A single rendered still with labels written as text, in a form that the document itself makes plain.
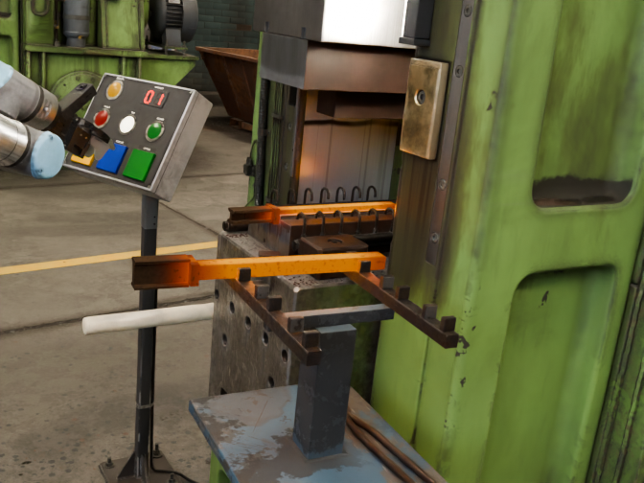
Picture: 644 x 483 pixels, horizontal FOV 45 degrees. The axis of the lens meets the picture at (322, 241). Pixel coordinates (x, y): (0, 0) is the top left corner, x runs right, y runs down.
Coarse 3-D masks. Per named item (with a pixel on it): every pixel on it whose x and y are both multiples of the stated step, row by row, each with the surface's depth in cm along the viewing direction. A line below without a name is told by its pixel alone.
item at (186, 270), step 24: (144, 264) 112; (168, 264) 114; (192, 264) 114; (216, 264) 116; (240, 264) 118; (264, 264) 120; (288, 264) 121; (312, 264) 123; (336, 264) 125; (384, 264) 129; (144, 288) 113
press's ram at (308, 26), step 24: (264, 0) 162; (288, 0) 153; (312, 0) 145; (336, 0) 143; (360, 0) 145; (384, 0) 148; (264, 24) 163; (288, 24) 154; (312, 24) 146; (336, 24) 144; (360, 24) 147; (384, 24) 150; (408, 48) 154
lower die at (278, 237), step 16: (256, 224) 173; (272, 224) 166; (288, 224) 160; (320, 224) 162; (336, 224) 164; (352, 224) 166; (368, 224) 169; (384, 224) 171; (272, 240) 166; (288, 240) 160
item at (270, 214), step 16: (240, 208) 160; (256, 208) 162; (272, 208) 162; (288, 208) 166; (304, 208) 167; (320, 208) 168; (336, 208) 171; (352, 208) 173; (368, 208) 175; (384, 208) 177
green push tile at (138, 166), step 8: (136, 152) 193; (144, 152) 192; (128, 160) 193; (136, 160) 192; (144, 160) 191; (152, 160) 190; (128, 168) 193; (136, 168) 191; (144, 168) 190; (128, 176) 192; (136, 176) 190; (144, 176) 189
